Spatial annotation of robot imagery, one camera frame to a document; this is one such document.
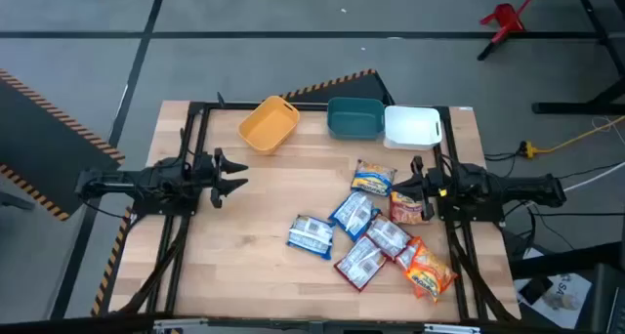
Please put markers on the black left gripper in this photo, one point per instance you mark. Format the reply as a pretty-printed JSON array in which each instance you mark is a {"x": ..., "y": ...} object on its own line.
[{"x": 218, "y": 178}]

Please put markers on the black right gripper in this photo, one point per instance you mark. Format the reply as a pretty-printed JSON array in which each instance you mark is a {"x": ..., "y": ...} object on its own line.
[{"x": 429, "y": 187}]

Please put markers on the red noodle pack picture side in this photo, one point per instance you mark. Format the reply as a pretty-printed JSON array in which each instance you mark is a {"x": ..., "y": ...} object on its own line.
[{"x": 404, "y": 212}]

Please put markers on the blue yellow noodle pack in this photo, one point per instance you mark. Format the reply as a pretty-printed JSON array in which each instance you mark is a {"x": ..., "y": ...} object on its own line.
[{"x": 373, "y": 178}]

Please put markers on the red-edged noodle pack label side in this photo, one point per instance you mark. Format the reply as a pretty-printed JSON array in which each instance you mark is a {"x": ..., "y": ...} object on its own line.
[
  {"x": 388, "y": 235},
  {"x": 361, "y": 262}
]

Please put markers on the blue-edged noodle pack label side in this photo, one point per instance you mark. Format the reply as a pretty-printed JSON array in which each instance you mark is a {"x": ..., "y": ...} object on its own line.
[
  {"x": 311, "y": 235},
  {"x": 354, "y": 214}
]

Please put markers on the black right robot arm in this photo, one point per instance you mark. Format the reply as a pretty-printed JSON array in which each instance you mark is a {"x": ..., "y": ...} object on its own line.
[{"x": 512, "y": 187}]

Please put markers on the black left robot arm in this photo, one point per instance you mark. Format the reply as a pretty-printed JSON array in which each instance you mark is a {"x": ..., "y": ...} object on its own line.
[{"x": 122, "y": 182}]

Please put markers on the yellow plastic bin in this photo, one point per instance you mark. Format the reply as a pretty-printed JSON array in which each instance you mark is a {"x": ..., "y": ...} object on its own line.
[{"x": 268, "y": 126}]

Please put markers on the white plastic bin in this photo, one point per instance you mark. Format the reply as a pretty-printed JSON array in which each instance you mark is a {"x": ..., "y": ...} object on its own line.
[{"x": 412, "y": 126}]

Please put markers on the orange noodle pack picture side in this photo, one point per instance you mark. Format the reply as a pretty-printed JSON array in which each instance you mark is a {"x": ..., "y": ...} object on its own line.
[{"x": 429, "y": 273}]

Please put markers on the teal plastic bin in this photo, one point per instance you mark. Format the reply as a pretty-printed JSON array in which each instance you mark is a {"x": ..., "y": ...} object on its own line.
[{"x": 354, "y": 119}]

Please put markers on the black hazard-striped floor mat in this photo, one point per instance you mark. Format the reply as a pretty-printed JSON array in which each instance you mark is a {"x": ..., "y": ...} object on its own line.
[{"x": 356, "y": 90}]

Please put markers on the striped hazard tape strip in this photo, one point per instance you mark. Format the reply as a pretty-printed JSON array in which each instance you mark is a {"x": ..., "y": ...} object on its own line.
[{"x": 110, "y": 270}]

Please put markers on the black desk beam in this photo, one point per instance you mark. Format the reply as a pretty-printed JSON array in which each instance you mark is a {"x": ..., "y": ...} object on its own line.
[{"x": 561, "y": 261}]

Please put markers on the white printed paper sheet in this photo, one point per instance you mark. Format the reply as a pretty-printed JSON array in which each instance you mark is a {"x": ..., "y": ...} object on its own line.
[{"x": 571, "y": 290}]

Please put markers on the red floor stand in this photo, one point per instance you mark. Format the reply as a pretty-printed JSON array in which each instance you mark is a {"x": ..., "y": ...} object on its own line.
[{"x": 505, "y": 19}]

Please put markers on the large black hazard-striped mat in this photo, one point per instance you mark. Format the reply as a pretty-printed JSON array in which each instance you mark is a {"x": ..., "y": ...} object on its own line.
[{"x": 39, "y": 143}]

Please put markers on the black equipment case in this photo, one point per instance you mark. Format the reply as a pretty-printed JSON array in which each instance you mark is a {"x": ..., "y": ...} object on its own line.
[{"x": 600, "y": 300}]

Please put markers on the grey metal leg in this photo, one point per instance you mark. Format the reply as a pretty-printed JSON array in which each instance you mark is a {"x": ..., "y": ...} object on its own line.
[{"x": 14, "y": 200}]

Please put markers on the black metal table frame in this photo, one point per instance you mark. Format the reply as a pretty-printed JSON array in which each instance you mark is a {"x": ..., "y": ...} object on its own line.
[{"x": 234, "y": 106}]

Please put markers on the black desk leg frame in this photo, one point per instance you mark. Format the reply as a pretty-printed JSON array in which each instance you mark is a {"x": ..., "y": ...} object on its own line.
[{"x": 576, "y": 108}]

